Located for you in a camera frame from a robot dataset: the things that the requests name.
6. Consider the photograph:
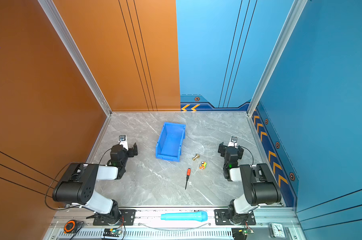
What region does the red handled screwdriver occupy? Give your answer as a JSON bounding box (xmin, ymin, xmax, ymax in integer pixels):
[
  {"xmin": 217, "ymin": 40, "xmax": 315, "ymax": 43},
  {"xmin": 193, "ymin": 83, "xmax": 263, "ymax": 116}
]
[{"xmin": 185, "ymin": 168, "xmax": 191, "ymax": 190}]

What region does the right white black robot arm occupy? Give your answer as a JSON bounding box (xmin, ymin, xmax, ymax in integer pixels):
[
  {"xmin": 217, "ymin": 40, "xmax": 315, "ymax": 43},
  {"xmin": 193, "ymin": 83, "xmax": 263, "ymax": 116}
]
[{"xmin": 217, "ymin": 137, "xmax": 282, "ymax": 225}]

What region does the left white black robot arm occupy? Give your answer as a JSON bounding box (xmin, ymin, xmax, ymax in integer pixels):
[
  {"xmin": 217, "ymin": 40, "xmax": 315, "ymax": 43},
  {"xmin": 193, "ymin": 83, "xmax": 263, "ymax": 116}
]
[{"xmin": 52, "ymin": 135, "xmax": 138, "ymax": 225}]

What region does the blue plastic bin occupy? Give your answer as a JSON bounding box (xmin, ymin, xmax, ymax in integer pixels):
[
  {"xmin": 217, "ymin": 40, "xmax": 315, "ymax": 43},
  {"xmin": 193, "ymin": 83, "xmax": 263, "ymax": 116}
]
[{"xmin": 156, "ymin": 122, "xmax": 186, "ymax": 162}]

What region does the small colourful toy piece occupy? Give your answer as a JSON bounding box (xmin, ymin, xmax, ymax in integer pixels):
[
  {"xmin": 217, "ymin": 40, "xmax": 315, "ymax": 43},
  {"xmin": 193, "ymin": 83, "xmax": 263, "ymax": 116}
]
[{"xmin": 199, "ymin": 162, "xmax": 207, "ymax": 170}]

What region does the light blue plastic cylinder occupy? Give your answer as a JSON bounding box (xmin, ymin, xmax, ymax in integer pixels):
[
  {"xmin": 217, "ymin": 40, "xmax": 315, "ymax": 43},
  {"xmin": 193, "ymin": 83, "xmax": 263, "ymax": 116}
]
[{"xmin": 161, "ymin": 211, "xmax": 208, "ymax": 222}]

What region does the green circuit board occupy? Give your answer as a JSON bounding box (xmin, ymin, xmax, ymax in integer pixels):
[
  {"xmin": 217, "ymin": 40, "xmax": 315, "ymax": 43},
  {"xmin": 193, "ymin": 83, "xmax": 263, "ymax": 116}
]
[{"xmin": 103, "ymin": 228, "xmax": 124, "ymax": 240}]

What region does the orange black tape measure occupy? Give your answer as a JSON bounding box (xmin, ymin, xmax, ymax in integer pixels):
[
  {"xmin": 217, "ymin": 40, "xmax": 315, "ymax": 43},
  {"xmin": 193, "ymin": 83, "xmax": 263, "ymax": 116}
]
[{"xmin": 64, "ymin": 220, "xmax": 79, "ymax": 234}]

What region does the small white clock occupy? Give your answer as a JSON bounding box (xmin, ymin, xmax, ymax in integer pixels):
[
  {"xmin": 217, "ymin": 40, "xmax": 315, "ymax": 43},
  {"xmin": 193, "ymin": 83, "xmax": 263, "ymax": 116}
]
[{"xmin": 269, "ymin": 223, "xmax": 286, "ymax": 239}]

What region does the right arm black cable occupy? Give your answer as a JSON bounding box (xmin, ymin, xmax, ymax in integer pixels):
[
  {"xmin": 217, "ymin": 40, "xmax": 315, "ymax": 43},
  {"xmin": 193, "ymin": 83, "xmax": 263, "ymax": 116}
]
[{"xmin": 239, "ymin": 145, "xmax": 255, "ymax": 166}]

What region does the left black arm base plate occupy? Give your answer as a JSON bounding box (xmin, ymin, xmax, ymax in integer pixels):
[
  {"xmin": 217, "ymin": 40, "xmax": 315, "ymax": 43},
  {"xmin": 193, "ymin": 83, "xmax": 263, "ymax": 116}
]
[{"xmin": 93, "ymin": 209, "xmax": 137, "ymax": 227}]

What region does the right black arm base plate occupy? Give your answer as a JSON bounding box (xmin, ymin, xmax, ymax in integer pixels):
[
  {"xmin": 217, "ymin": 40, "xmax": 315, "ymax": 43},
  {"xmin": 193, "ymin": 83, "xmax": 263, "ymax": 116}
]
[{"xmin": 214, "ymin": 209, "xmax": 256, "ymax": 226}]

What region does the small board with wires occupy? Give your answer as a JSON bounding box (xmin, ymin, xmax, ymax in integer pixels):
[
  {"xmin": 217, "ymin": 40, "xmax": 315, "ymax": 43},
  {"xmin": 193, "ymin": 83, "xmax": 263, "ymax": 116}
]
[{"xmin": 231, "ymin": 228, "xmax": 254, "ymax": 240}]

